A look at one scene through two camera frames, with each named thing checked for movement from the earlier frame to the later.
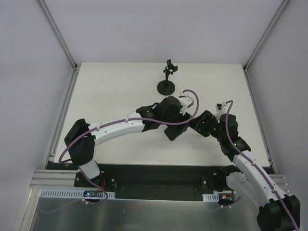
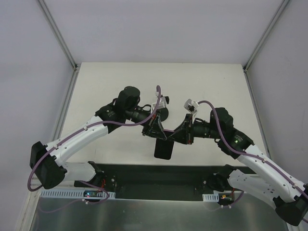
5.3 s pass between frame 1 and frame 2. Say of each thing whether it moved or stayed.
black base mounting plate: stayed
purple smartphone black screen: moved
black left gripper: moved
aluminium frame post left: stayed
